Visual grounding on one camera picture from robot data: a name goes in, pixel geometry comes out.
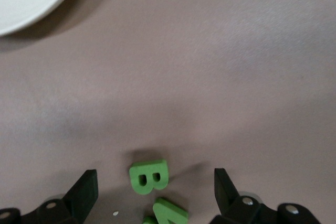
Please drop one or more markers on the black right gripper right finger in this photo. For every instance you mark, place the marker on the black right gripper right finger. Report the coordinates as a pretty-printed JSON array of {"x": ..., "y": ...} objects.
[{"x": 225, "y": 197}]

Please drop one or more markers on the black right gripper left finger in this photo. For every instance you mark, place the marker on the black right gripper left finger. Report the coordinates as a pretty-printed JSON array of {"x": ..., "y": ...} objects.
[{"x": 78, "y": 197}]

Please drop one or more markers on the green foam letter B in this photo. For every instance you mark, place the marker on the green foam letter B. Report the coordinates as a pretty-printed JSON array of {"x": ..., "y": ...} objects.
[{"x": 135, "y": 172}]

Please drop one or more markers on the green foam letter N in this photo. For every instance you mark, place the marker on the green foam letter N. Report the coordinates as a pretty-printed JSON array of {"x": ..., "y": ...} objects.
[{"x": 162, "y": 205}]

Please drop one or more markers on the tiny white crumb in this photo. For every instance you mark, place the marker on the tiny white crumb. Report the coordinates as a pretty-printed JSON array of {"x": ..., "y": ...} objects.
[{"x": 115, "y": 213}]

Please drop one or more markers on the brown table cover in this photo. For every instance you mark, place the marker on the brown table cover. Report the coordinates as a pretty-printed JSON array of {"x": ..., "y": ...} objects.
[{"x": 183, "y": 77}]

